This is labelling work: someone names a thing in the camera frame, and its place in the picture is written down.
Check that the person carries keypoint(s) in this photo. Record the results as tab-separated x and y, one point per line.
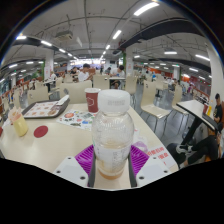
203	146
83	75
118	73

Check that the colourful printed flyer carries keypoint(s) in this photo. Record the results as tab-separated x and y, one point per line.
75	119

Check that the white napkin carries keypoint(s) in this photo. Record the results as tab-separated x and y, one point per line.
62	100

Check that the beige plastic chair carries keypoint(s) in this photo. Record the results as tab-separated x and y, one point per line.
100	81
37	95
130	85
151	103
75	91

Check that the crumpled clear plastic wrapper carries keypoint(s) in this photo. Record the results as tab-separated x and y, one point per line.
140	141

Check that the neighbouring beige table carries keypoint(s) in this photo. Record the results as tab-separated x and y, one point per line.
195	108

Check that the flat round red coaster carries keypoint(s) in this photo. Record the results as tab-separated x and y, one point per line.
40	131

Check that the red paper cup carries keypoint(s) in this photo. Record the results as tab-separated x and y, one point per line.
91	101

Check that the yellow cup with pink inside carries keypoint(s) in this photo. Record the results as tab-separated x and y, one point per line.
20	126

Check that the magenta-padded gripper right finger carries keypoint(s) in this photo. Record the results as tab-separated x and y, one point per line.
140	160

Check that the ceiling air conditioner unit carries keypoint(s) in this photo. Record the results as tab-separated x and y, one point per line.
64	35

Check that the dark tray with printed liner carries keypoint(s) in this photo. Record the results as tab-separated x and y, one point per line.
41	109

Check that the clear plastic drink bottle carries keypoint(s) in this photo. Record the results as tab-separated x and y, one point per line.
112	133

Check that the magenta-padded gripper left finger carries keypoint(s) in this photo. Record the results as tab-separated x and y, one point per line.
83	160

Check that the ceiling strip lights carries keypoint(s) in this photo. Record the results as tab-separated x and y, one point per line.
116	34

